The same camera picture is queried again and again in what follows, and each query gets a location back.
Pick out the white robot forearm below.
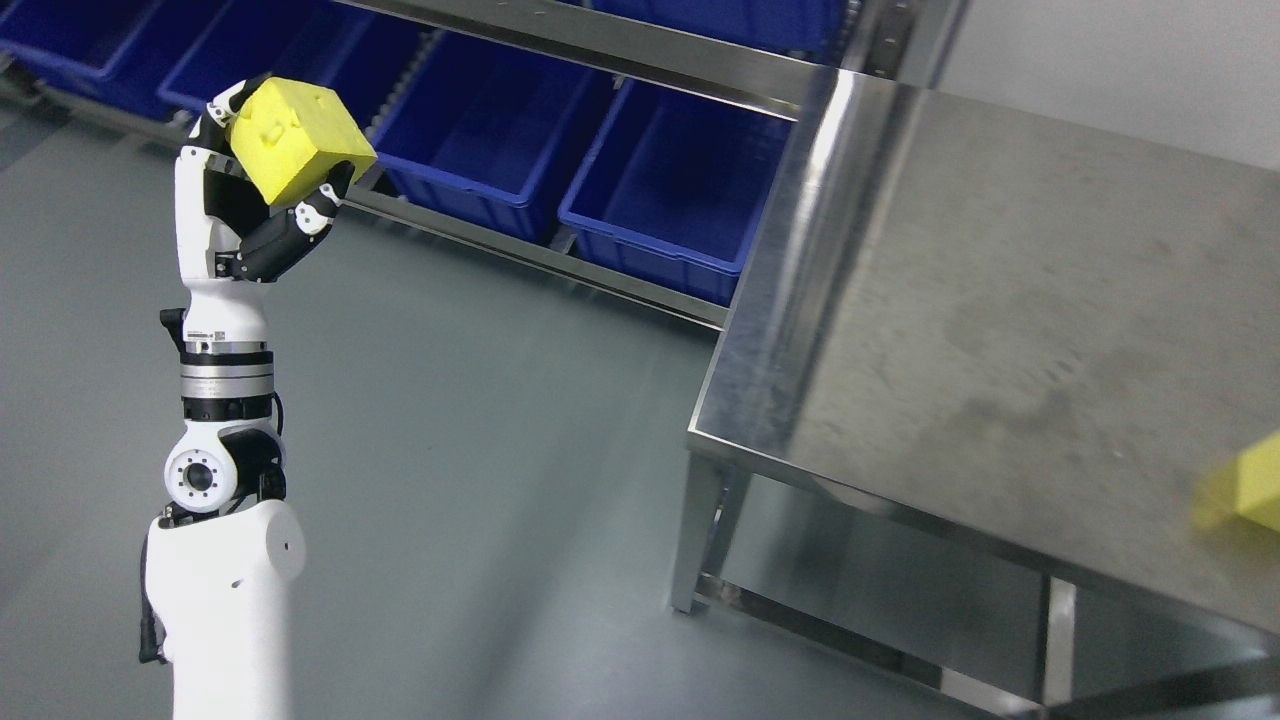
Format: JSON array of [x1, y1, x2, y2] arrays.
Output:
[[137, 340, 307, 719]]

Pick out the stainless steel table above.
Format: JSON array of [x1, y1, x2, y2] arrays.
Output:
[[669, 68, 1279, 719]]

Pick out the blue bin lower left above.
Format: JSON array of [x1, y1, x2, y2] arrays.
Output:
[[157, 1, 425, 127]]

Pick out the blue bin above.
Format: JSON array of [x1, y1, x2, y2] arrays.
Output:
[[157, 1, 425, 127], [557, 79, 792, 307], [372, 33, 614, 245], [590, 1, 849, 53]]

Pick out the steel shelf rack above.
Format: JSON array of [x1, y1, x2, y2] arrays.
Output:
[[0, 0, 972, 331]]

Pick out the yellow foam block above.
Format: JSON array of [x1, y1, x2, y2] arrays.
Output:
[[229, 77, 378, 208], [1190, 430, 1279, 534]]

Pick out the blue bin lower right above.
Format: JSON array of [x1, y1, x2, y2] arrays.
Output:
[[557, 79, 792, 307]]

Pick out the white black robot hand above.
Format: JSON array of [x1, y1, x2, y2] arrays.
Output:
[[168, 76, 355, 354]]

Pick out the blue bin upper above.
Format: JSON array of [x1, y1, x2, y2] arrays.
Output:
[[590, 1, 849, 53]]

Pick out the blue bin lower middle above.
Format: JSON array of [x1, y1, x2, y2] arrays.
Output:
[[372, 33, 614, 245]]

